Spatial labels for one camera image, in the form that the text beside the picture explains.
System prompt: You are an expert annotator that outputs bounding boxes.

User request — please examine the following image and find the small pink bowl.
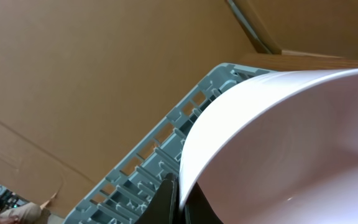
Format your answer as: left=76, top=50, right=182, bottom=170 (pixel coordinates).
left=179, top=68, right=358, bottom=223

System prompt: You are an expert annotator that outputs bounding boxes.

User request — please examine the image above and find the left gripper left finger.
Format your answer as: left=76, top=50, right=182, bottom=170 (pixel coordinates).
left=135, top=173, right=178, bottom=224

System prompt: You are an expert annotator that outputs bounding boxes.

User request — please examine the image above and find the grey dishwasher rack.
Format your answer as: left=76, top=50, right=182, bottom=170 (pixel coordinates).
left=64, top=63, right=268, bottom=224

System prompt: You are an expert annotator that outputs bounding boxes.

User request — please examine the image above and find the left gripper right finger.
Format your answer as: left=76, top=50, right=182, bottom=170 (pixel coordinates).
left=184, top=183, right=223, bottom=224

